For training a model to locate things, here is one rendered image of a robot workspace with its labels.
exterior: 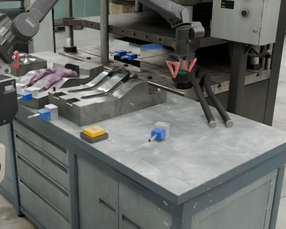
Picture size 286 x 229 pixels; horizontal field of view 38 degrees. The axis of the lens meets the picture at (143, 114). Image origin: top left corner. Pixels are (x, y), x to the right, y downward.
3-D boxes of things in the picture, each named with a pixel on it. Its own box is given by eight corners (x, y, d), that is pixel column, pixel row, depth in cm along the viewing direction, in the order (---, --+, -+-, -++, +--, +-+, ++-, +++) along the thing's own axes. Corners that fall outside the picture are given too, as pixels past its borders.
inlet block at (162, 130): (155, 148, 152) (155, 135, 150) (143, 146, 154) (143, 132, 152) (169, 136, 163) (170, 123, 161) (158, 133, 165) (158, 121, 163)
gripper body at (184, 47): (195, 57, 174) (196, 39, 172) (178, 60, 168) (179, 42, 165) (184, 54, 179) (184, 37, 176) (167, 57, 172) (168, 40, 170)
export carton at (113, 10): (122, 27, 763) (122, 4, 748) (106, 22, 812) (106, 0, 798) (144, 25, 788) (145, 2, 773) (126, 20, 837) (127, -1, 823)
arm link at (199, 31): (168, 15, 172) (180, 9, 165) (188, 13, 179) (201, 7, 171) (174, 43, 173) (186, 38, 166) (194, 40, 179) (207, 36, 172)
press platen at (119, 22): (188, 78, 217) (189, 45, 211) (60, 40, 307) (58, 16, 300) (274, 57, 269) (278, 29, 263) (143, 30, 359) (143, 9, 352)
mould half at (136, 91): (80, 126, 170) (79, 96, 165) (49, 110, 188) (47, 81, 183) (166, 102, 201) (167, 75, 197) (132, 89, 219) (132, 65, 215)
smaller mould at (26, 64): (17, 77, 238) (15, 65, 235) (5, 71, 248) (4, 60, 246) (47, 71, 250) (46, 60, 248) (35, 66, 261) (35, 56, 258)
